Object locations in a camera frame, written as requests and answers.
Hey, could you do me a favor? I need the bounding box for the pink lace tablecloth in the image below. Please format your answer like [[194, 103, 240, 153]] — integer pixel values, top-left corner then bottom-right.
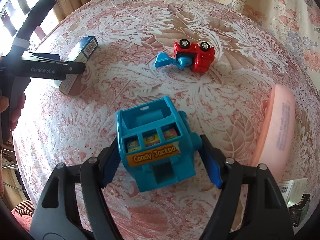
[[13, 0, 319, 212]]

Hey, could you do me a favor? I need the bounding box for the person's left hand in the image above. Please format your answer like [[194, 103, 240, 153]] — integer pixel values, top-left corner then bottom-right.
[[0, 93, 27, 132]]

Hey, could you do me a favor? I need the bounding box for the white medicine box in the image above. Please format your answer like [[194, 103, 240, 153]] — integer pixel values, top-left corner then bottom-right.
[[278, 178, 308, 207]]

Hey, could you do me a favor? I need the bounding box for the small blue white box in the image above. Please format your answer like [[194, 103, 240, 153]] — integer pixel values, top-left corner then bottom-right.
[[57, 36, 98, 95]]

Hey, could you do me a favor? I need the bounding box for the striped red white cloth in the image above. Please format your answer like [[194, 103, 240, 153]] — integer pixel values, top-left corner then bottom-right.
[[11, 200, 35, 232]]

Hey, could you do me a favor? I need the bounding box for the black shaver box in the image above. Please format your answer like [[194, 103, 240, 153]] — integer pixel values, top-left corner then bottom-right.
[[289, 193, 310, 228]]

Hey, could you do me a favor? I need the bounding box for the pink glasses case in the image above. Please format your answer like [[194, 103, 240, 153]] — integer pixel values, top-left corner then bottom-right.
[[251, 85, 296, 183]]

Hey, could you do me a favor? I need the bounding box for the blue candy jackpot toy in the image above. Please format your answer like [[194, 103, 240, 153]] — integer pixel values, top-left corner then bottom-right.
[[116, 96, 202, 192]]

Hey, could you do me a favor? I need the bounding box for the floral bed sheet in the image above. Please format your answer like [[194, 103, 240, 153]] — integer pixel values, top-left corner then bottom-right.
[[214, 0, 319, 88]]

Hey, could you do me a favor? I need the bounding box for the red toy truck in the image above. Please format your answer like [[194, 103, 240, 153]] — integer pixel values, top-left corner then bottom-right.
[[155, 39, 215, 73]]

